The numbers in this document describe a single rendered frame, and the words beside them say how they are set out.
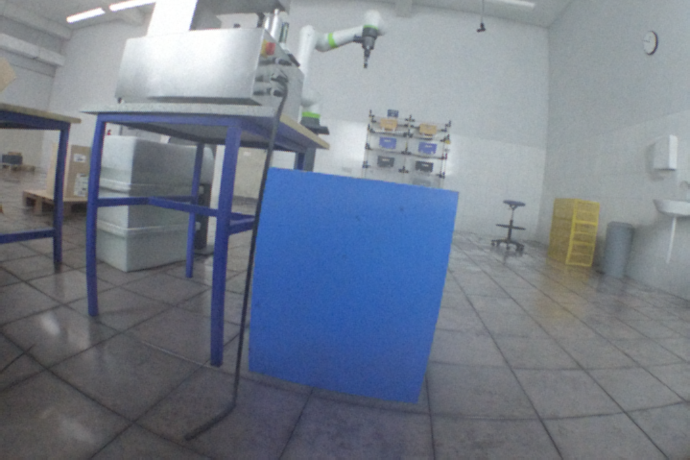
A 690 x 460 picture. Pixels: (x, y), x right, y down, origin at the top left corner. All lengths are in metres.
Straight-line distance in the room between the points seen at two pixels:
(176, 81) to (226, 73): 0.19
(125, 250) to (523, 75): 7.15
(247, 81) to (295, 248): 0.51
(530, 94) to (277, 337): 6.97
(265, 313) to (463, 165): 6.07
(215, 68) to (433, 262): 0.85
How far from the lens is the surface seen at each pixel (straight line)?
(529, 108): 7.37
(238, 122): 0.95
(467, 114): 6.97
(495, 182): 6.92
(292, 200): 0.90
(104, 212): 2.03
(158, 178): 1.96
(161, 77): 1.25
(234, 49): 1.13
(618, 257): 4.24
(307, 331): 0.97
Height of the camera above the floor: 0.58
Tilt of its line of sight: 3 degrees down
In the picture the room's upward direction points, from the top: 7 degrees clockwise
